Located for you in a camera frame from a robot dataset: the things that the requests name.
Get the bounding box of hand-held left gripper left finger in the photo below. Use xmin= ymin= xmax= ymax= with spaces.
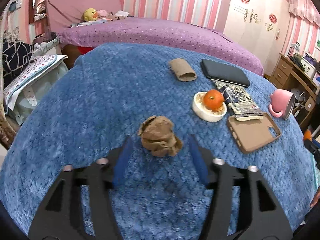
xmin=28 ymin=137 xmax=134 ymax=240

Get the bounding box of polka dot cloth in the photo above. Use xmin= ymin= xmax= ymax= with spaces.
xmin=4 ymin=54 xmax=68 ymax=110

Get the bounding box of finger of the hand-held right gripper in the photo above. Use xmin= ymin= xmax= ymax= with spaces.
xmin=304 ymin=137 xmax=320 ymax=157

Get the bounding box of wooden desk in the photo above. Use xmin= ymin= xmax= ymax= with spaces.
xmin=269 ymin=53 xmax=320 ymax=130

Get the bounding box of pink floral curtain valance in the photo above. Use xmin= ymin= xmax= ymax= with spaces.
xmin=289 ymin=0 xmax=320 ymax=27

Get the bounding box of pink steel mug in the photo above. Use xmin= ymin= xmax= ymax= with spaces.
xmin=269 ymin=89 xmax=296 ymax=120

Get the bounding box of patterned black white packet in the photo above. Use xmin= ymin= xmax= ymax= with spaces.
xmin=211 ymin=79 xmax=264 ymax=122

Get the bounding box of black white patterned pillow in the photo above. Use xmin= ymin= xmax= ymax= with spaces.
xmin=2 ymin=41 xmax=34 ymax=88

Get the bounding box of tan phone case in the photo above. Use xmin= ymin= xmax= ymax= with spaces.
xmin=227 ymin=112 xmax=282 ymax=154

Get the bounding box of whole orange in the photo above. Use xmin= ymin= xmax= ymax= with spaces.
xmin=203 ymin=89 xmax=225 ymax=111

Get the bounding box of white fan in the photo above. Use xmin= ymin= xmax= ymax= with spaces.
xmin=291 ymin=89 xmax=305 ymax=110

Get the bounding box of yellow duck plush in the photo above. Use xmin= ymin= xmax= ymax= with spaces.
xmin=82 ymin=8 xmax=98 ymax=22

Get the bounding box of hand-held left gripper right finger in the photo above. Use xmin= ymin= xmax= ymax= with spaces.
xmin=187 ymin=135 xmax=293 ymax=240

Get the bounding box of brown paper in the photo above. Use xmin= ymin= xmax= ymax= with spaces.
xmin=138 ymin=116 xmax=184 ymax=158

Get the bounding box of white wardrobe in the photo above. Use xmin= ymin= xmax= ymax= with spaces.
xmin=223 ymin=0 xmax=290 ymax=77

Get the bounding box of pink covered headboard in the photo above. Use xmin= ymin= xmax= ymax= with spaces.
xmin=45 ymin=0 xmax=123 ymax=33

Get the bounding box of black phone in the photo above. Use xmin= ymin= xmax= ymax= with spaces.
xmin=201 ymin=59 xmax=251 ymax=87

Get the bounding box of desk lamp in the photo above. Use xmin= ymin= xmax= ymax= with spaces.
xmin=290 ymin=42 xmax=300 ymax=58

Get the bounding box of person's right hand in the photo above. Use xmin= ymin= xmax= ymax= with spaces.
xmin=310 ymin=186 xmax=320 ymax=208

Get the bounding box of small flattened cardboard tube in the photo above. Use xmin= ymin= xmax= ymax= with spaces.
xmin=169 ymin=58 xmax=197 ymax=82

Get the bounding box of blue fleece blanket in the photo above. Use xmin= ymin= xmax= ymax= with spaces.
xmin=0 ymin=42 xmax=317 ymax=240

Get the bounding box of white storage box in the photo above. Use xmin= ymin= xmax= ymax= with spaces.
xmin=301 ymin=51 xmax=318 ymax=78

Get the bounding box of purple dotted bed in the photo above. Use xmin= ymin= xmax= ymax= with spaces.
xmin=57 ymin=17 xmax=264 ymax=77

